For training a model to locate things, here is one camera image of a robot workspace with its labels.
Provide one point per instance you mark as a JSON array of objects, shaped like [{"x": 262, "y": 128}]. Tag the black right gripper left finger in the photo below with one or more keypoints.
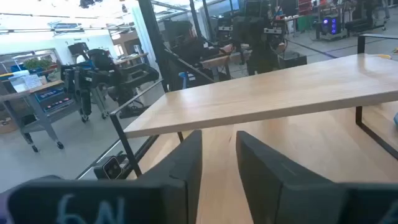
[{"x": 174, "y": 174}]

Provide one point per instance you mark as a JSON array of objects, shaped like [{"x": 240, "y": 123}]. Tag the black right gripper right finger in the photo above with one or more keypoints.
[{"x": 280, "y": 186}]

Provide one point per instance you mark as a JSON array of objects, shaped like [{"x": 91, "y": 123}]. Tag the background wooden table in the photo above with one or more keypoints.
[{"x": 217, "y": 60}]

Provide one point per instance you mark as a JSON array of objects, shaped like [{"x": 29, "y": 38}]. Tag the black background robot station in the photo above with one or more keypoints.
[{"x": 102, "y": 74}]

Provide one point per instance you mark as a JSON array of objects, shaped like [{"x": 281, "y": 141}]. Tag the black bin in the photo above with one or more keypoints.
[{"x": 292, "y": 59}]

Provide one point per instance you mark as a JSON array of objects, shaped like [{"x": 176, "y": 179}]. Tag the person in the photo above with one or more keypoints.
[{"x": 189, "y": 46}]

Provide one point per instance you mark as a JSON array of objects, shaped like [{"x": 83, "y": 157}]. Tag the grey wheeled cart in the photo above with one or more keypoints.
[{"x": 40, "y": 109}]

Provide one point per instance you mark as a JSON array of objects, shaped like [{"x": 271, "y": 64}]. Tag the computer tower with blue lights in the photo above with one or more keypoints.
[{"x": 330, "y": 25}]

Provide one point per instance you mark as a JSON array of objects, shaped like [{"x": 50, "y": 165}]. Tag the green potted plant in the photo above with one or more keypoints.
[{"x": 37, "y": 63}]

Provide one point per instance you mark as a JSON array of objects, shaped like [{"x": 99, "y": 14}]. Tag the clear plastic box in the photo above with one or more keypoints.
[{"x": 21, "y": 81}]

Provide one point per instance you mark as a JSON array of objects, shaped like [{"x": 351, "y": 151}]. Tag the small black table-level camera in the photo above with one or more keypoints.
[{"x": 110, "y": 168}]

